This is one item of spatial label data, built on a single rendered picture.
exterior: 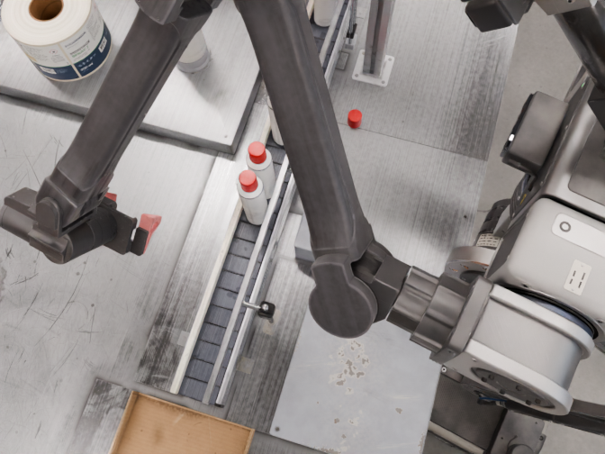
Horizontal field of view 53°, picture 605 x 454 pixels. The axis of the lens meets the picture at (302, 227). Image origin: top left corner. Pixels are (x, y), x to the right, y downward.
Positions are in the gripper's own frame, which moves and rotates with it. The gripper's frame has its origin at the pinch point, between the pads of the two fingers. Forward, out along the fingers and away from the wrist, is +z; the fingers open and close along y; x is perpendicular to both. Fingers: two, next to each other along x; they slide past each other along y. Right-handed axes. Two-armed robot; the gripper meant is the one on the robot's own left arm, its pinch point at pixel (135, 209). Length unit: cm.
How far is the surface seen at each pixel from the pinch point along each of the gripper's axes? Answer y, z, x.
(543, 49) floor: -56, 190, -45
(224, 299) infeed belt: -13.7, 20.9, 21.2
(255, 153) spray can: -10.3, 20.7, -11.0
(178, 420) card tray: -16.5, 8.3, 44.0
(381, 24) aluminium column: -18, 51, -39
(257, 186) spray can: -12.9, 19.9, -5.5
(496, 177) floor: -60, 151, 2
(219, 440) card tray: -26, 9, 44
